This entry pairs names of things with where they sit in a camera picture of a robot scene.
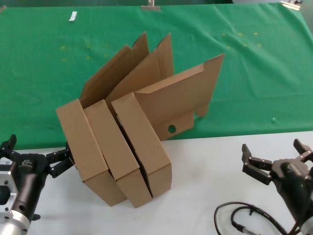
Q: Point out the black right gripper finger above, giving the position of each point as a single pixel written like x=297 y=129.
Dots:
x=305 y=154
x=256 y=167

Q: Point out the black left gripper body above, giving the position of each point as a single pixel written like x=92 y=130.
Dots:
x=30 y=169

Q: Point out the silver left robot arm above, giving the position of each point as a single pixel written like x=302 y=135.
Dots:
x=12 y=225

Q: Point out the metal clamp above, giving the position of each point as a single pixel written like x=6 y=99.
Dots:
x=150 y=7

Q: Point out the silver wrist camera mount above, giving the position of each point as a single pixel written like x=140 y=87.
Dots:
x=6 y=186

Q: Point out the white label strip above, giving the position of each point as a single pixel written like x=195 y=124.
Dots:
x=73 y=16

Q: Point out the wooden block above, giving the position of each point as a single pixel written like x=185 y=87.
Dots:
x=291 y=4

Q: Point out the large open cardboard box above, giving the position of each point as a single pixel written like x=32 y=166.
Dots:
x=80 y=137

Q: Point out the green table cloth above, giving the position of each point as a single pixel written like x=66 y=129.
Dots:
x=36 y=85

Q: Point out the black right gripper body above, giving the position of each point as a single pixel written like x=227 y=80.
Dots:
x=293 y=181

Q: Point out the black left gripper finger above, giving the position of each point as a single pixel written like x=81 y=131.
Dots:
x=7 y=149
x=61 y=160

